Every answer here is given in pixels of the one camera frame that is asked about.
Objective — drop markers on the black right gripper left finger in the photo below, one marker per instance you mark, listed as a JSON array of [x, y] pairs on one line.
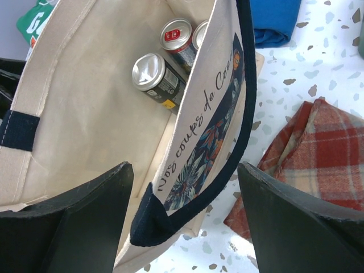
[[76, 231]]

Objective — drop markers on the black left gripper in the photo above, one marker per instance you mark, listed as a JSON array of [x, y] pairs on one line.
[[11, 71]]

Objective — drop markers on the green compartment tray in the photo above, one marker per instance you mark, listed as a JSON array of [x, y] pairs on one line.
[[361, 43]]

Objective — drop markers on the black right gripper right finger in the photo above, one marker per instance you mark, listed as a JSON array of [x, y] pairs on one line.
[[293, 231]]

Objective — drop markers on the black can foil top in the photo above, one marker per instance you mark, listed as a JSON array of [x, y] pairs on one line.
[[156, 78]]

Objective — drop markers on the folded blue cloth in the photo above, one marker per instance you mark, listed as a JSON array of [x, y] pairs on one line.
[[274, 21]]

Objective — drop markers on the red plaid cloth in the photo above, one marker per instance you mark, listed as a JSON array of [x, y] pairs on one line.
[[320, 152]]

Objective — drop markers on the green Guess t-shirt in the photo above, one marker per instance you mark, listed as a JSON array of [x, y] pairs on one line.
[[31, 24]]

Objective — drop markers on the beige canvas tote bag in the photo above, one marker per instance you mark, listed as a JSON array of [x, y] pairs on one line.
[[76, 114]]

